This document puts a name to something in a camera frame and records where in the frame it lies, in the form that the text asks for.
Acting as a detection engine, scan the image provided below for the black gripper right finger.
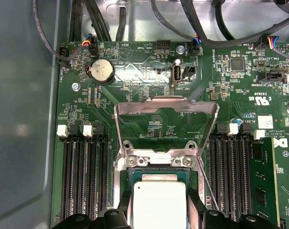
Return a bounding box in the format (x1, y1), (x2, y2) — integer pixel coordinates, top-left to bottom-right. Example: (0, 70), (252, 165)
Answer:
(187, 190), (278, 229)

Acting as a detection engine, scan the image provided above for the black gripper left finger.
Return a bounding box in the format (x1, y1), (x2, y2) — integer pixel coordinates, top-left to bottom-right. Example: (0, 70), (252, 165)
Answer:
(54, 190), (133, 229)

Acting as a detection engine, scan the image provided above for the metal wire locking lever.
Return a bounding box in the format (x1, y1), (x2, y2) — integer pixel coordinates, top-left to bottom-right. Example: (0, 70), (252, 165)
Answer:
(196, 157), (220, 212)

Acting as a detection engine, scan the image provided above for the silver CPU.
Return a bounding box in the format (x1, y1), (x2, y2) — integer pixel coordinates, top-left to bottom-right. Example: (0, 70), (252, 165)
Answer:
(128, 168), (192, 229)

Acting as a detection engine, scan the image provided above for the CPU socket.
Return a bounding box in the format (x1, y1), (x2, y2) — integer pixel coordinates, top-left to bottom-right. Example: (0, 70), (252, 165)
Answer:
(113, 154), (206, 229)

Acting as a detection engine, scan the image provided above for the black RAM slot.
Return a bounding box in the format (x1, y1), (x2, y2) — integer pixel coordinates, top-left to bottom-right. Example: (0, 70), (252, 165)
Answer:
(83, 124), (95, 222)
(69, 124), (83, 222)
(209, 123), (227, 215)
(222, 123), (239, 221)
(95, 124), (110, 215)
(56, 124), (71, 222)
(235, 123), (252, 221)

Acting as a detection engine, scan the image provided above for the green RAM stick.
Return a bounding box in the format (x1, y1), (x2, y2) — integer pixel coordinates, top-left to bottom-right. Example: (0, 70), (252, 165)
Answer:
(250, 137), (278, 227)

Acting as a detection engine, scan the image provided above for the black and grey PC case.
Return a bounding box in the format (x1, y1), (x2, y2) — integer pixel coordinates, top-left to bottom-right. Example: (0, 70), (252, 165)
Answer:
(0, 0), (289, 229)

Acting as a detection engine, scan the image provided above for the green motherboard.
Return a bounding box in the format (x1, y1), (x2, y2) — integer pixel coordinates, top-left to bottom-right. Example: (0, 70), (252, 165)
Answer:
(50, 39), (289, 229)

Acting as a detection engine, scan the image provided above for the silver coin cell battery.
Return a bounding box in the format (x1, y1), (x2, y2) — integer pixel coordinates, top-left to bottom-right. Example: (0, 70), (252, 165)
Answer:
(86, 58), (116, 84)

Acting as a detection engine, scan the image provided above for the black fan connector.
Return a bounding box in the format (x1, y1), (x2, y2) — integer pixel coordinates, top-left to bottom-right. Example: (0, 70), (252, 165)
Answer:
(190, 35), (203, 57)
(253, 35), (280, 50)
(57, 46), (71, 69)
(72, 38), (100, 58)

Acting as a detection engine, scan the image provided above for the black power cable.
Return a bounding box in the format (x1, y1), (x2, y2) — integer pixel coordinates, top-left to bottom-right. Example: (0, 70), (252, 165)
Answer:
(212, 0), (289, 41)
(150, 0), (201, 45)
(83, 0), (113, 42)
(70, 0), (84, 42)
(180, 0), (289, 48)
(115, 0), (130, 42)

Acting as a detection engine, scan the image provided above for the thin grey fan cable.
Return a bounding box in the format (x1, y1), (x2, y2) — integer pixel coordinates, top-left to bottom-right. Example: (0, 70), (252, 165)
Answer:
(32, 0), (68, 60)

